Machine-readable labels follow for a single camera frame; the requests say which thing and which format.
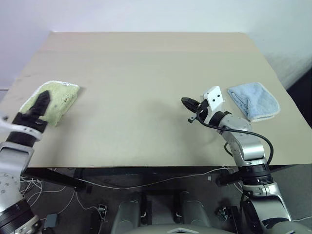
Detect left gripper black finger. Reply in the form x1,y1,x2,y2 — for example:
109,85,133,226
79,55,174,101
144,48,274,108
34,90,52,121
25,90,48,119

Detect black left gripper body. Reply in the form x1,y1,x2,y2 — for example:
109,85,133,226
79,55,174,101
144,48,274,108
13,113,48,134

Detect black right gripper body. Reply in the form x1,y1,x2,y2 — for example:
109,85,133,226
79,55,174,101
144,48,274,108
188,98,210,123

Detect green towel with white trim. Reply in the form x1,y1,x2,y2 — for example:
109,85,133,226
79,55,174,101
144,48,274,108
18,80,81,128

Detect folded light blue towel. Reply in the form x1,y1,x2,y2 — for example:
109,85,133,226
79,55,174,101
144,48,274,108
227,82,281,123

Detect small grey floor box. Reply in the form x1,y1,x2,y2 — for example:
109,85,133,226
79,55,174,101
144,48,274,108
44,214,59,229

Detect black metal floor clamp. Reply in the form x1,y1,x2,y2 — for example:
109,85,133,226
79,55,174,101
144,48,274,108
97,204,108,221
216,206,233,218

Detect grey robot right leg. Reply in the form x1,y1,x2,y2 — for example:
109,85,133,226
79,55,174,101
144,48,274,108
174,191,212,234

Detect grey robot leg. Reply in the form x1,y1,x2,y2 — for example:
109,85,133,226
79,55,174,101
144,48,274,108
174,191,212,234
113,192,147,234

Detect black floor stand bar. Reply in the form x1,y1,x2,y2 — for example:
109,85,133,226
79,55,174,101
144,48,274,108
228,206,241,234

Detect grey robot torso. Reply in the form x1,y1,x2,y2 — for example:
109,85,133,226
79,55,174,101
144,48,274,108
128,224,312,234

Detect grey robot left leg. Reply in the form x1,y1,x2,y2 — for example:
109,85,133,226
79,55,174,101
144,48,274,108
113,192,147,234

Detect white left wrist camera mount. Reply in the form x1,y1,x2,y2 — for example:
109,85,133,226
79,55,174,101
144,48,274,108
0,111,42,142

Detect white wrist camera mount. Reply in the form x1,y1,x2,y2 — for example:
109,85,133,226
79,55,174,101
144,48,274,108
201,85,225,125
0,111,42,142

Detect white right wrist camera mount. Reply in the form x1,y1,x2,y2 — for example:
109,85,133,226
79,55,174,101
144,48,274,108
201,85,225,125

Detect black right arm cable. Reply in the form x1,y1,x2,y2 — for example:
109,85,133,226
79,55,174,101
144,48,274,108
195,112,274,169

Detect black table frame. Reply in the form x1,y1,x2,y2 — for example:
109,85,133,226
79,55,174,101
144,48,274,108
23,166,242,191

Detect tangled white floor wires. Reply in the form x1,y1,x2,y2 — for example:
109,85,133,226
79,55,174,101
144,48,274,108
19,174,104,213

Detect long white floor cable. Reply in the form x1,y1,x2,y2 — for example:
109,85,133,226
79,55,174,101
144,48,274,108
80,166,235,190

